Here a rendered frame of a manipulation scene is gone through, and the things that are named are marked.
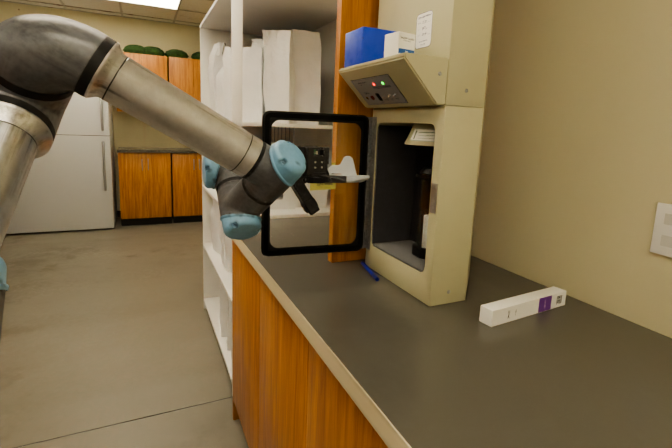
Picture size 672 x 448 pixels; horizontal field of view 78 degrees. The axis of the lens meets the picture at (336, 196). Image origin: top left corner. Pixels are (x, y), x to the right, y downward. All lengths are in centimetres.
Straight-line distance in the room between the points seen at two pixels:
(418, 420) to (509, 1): 122
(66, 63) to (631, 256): 119
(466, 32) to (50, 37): 76
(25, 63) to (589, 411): 95
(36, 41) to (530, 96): 118
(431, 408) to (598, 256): 69
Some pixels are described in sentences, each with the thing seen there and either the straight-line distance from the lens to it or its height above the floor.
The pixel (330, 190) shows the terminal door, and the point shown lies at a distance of 118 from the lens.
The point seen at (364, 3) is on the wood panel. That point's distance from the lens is 131.
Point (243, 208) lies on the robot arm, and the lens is 80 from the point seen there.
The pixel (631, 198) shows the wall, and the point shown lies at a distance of 120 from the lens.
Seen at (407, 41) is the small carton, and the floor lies 155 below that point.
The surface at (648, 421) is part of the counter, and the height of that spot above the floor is 94.
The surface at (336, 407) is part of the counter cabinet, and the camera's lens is 94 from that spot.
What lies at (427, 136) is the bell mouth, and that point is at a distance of 106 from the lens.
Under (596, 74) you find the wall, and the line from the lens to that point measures 127.
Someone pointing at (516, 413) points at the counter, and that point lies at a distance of 76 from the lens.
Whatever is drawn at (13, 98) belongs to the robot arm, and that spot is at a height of 138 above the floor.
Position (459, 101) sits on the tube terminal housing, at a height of 142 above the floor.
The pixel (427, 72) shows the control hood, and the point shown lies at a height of 147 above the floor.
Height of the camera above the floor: 135
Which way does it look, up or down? 9 degrees down
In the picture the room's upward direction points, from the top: 2 degrees clockwise
